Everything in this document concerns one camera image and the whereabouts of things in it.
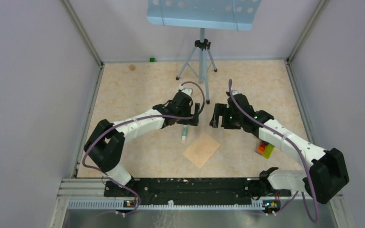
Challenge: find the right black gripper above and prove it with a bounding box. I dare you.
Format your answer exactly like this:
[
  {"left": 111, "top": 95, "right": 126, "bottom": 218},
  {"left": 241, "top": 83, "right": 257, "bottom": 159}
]
[{"left": 210, "top": 103, "right": 243, "bottom": 130}]

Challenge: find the green white glue stick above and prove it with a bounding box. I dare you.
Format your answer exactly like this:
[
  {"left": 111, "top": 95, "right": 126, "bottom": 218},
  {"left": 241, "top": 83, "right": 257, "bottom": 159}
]
[{"left": 182, "top": 125, "right": 188, "bottom": 142}]

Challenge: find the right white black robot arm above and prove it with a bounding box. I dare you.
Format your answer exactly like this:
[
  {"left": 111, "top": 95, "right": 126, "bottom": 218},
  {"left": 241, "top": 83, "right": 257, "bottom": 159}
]
[{"left": 210, "top": 91, "right": 349, "bottom": 204}]

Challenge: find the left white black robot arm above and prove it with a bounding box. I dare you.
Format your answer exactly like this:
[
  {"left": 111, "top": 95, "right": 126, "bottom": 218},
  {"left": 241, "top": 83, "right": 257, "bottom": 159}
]
[{"left": 84, "top": 88, "right": 200, "bottom": 196}]

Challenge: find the colourful toy block stack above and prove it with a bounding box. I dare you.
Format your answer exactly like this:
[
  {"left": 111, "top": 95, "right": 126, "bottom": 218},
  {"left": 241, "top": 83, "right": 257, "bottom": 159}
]
[{"left": 255, "top": 141, "right": 275, "bottom": 159}]

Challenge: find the grey tripod stand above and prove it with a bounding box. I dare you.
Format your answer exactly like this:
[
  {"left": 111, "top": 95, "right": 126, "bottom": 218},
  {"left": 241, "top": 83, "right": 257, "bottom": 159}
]
[{"left": 175, "top": 28, "right": 218, "bottom": 104}]

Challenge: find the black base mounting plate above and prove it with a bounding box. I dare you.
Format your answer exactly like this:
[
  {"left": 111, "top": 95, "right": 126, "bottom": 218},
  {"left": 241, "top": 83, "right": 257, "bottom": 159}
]
[{"left": 104, "top": 177, "right": 267, "bottom": 208}]

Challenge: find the blue music stand tray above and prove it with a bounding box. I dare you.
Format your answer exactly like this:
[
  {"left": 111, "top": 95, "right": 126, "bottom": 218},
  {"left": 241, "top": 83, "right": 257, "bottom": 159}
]
[{"left": 147, "top": 0, "right": 262, "bottom": 31}]

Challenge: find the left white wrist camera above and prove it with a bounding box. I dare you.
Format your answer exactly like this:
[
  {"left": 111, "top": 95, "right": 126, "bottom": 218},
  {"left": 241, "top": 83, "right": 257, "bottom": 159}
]
[{"left": 178, "top": 85, "right": 193, "bottom": 96}]

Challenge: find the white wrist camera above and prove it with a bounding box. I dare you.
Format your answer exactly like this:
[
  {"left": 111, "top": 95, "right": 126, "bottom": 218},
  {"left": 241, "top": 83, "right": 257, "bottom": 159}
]
[
  {"left": 178, "top": 85, "right": 193, "bottom": 96},
  {"left": 226, "top": 90, "right": 241, "bottom": 97}
]

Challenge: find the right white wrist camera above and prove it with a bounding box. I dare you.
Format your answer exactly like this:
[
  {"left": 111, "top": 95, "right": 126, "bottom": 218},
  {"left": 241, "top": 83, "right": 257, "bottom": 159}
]
[{"left": 226, "top": 90, "right": 241, "bottom": 97}]

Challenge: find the grey slotted cable duct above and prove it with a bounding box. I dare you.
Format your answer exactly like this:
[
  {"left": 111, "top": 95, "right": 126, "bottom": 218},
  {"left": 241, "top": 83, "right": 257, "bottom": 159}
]
[{"left": 67, "top": 199, "right": 265, "bottom": 210}]

